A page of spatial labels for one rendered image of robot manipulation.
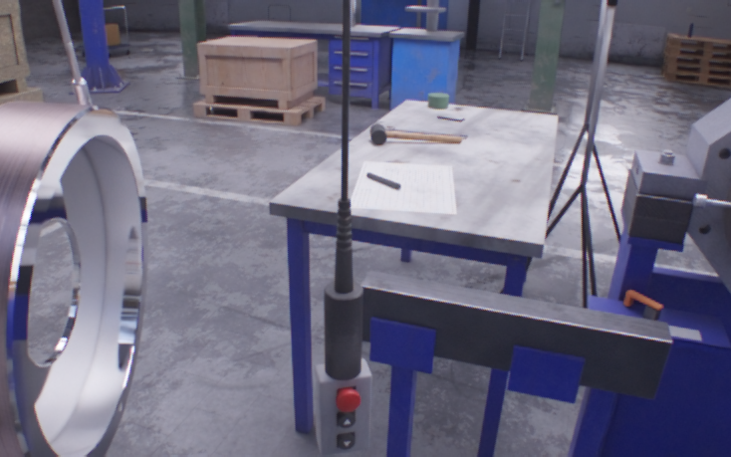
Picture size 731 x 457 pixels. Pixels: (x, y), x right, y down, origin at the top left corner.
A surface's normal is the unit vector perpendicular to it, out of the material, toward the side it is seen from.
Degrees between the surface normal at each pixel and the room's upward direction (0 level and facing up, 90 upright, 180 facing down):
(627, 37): 90
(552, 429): 0
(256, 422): 0
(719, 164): 90
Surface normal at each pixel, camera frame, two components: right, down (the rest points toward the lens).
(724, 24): -0.34, 0.38
